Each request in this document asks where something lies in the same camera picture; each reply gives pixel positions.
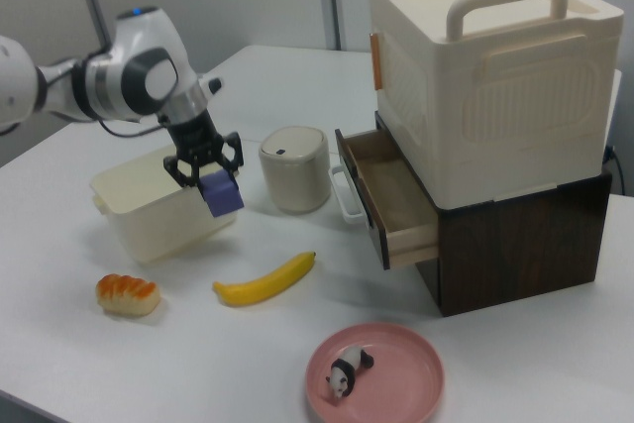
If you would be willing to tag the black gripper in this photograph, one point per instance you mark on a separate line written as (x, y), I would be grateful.
(198, 138)

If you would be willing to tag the purple cube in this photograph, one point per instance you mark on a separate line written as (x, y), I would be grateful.
(224, 195)

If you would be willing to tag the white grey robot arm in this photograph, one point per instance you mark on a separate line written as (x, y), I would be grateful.
(124, 81)

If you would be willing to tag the white open plastic box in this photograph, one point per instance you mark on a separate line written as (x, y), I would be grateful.
(148, 225)

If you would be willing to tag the orange box latch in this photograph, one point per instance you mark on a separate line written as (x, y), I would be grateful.
(376, 61)

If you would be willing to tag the cream plastic storage box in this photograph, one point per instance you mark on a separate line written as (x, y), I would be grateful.
(495, 96)

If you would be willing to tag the small beige trash can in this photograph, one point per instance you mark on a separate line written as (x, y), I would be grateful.
(294, 175)

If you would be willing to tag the yellow toy banana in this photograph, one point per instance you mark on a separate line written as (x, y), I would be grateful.
(262, 284)

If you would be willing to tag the toy bread with orange glaze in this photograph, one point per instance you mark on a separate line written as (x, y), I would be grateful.
(129, 296)

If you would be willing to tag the brown wooden drawer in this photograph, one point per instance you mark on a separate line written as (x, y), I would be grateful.
(396, 210)

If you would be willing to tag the small panda figurine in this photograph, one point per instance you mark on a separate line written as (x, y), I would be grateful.
(347, 368)

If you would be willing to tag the pink plate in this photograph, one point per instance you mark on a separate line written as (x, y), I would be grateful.
(406, 383)

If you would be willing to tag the dark brown wooden cabinet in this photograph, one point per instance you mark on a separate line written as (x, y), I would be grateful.
(520, 254)

